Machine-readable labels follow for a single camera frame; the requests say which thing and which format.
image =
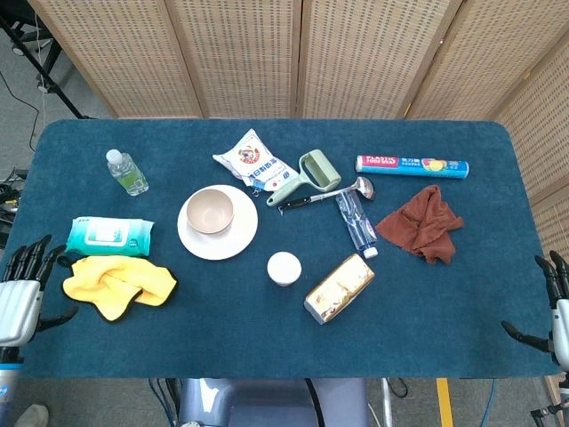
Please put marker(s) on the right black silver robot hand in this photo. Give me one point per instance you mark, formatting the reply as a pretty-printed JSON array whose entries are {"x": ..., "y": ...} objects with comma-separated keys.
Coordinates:
[{"x": 562, "y": 320}]

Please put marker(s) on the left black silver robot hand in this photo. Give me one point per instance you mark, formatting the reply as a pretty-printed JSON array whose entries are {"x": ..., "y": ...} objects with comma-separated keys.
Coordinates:
[{"x": 20, "y": 307}]

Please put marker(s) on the beige plastic bowl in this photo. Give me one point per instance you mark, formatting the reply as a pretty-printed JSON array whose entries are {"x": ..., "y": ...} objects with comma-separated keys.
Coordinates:
[
  {"x": 211, "y": 231},
  {"x": 210, "y": 209}
]

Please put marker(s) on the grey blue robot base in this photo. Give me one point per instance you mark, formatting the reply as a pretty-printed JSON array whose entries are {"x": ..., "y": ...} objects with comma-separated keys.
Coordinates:
[{"x": 266, "y": 400}]

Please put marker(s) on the stacked white paper cups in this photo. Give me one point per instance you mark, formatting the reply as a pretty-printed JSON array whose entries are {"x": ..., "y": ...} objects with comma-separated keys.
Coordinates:
[{"x": 284, "y": 267}]

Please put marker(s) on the yellow black-edged cloth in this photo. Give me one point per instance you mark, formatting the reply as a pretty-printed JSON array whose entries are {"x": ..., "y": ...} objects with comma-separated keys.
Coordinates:
[{"x": 111, "y": 284}]

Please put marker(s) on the light shoe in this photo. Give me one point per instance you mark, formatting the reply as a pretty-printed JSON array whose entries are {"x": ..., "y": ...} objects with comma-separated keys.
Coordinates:
[{"x": 33, "y": 417}]

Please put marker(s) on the teal wet wipes pack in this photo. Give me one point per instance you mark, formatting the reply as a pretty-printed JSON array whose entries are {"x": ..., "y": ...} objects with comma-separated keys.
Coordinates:
[{"x": 138, "y": 236}]

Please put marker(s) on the brown cloth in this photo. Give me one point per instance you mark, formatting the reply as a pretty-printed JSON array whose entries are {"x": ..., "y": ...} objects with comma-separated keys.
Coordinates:
[{"x": 422, "y": 227}]

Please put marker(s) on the clear bottle green label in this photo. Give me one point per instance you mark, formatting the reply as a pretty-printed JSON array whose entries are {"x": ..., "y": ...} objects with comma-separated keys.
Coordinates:
[{"x": 129, "y": 175}]

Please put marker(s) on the blue felt table mat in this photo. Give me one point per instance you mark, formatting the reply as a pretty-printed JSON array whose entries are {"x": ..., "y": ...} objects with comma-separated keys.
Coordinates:
[{"x": 222, "y": 320}]

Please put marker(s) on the blue plastic wrap box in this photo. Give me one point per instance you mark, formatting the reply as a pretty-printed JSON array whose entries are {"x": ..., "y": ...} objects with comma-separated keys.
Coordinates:
[{"x": 400, "y": 165}]

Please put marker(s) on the gold tissue pack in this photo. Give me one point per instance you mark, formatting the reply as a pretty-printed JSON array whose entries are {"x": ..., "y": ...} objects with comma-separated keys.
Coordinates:
[{"x": 338, "y": 289}]

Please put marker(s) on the clear plastic water bottle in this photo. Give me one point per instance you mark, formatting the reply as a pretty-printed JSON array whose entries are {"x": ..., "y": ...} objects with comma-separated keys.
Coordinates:
[{"x": 355, "y": 222}]

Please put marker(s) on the cream round plate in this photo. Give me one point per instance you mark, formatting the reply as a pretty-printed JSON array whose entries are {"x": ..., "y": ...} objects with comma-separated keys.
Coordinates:
[{"x": 240, "y": 240}]

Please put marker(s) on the black tripod stand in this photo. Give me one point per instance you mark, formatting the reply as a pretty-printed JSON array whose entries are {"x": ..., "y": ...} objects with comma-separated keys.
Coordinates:
[{"x": 44, "y": 73}]

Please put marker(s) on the white blue printed bag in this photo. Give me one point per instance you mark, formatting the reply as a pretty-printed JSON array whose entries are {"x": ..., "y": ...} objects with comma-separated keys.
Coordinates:
[{"x": 253, "y": 160}]

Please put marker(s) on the woven wooden folding screen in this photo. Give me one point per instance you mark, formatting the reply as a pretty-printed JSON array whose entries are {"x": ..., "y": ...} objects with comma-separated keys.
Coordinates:
[{"x": 244, "y": 53}]

